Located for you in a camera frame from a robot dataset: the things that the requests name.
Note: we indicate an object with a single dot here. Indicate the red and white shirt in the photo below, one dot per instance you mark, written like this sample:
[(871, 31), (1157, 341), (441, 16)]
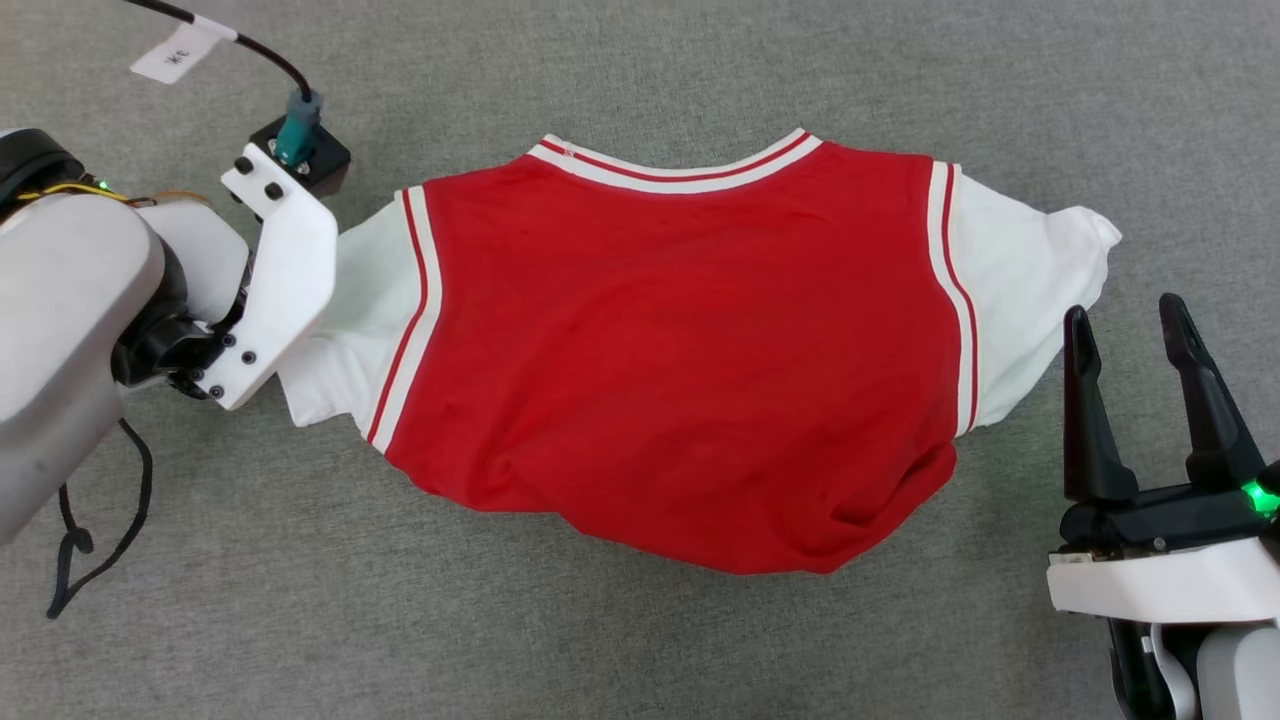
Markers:
[(680, 350)]

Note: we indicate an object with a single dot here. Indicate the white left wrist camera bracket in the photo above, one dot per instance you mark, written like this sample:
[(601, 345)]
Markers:
[(290, 270)]

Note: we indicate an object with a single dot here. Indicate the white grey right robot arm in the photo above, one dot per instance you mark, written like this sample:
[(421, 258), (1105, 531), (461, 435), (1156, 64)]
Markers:
[(1235, 675)]

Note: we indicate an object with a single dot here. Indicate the grey fabric sofa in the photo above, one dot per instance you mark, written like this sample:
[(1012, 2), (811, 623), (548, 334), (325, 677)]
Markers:
[(640, 650)]

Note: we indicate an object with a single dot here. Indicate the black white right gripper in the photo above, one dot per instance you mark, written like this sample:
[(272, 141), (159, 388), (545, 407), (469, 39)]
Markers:
[(1170, 580)]

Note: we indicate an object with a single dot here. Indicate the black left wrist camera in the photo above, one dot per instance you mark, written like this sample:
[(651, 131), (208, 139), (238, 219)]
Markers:
[(328, 160)]

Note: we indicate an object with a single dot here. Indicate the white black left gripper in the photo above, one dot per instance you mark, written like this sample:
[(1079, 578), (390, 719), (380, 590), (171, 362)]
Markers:
[(200, 260)]

